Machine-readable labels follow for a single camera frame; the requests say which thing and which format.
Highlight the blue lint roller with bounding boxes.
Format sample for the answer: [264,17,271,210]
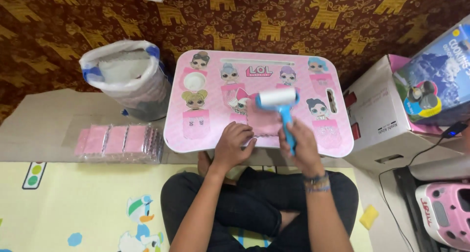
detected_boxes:
[255,87,300,156]

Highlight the yellow sponge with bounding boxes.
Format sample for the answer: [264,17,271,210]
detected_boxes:
[359,204,380,231]

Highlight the person's black trousers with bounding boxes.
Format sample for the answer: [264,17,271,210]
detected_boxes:
[160,166,360,252]

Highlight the black charger with blue light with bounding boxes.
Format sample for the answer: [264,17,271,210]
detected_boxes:
[441,121,469,139]

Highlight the person's left hand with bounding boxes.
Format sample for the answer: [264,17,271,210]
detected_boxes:
[212,121,258,169]

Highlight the black mat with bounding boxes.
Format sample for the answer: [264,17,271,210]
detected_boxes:
[392,166,470,252]

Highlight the person's right hand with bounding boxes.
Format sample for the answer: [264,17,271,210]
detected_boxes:
[278,117,326,178]

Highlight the person's bare foot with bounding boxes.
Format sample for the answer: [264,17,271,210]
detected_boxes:
[197,151,214,178]
[278,210,300,233]

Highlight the black cable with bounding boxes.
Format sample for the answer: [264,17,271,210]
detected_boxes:
[378,134,447,252]

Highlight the row of packed pink cloths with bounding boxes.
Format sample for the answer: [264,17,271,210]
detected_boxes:
[73,123,165,164]

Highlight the yellow cartoon play mat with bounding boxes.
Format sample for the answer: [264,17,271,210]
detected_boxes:
[0,162,374,252]

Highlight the pink cloth piece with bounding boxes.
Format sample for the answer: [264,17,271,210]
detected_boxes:
[246,97,286,139]

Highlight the white cardboard box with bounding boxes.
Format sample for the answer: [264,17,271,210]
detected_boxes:
[343,54,465,172]

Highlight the brown giraffe print blanket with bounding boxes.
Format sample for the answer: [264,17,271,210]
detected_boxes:
[0,0,470,125]

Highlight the pink cartoon lap table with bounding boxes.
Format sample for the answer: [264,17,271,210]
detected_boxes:
[163,49,354,158]

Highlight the white woven sack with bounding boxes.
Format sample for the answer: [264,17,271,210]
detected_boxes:
[79,40,173,122]

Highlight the blue printed carton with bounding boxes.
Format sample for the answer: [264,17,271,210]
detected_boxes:
[392,13,470,126]

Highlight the pink and white appliance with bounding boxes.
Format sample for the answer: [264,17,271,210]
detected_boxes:
[415,182,470,251]

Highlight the beaded wrist bracelets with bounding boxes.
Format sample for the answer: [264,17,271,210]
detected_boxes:
[303,171,331,193]

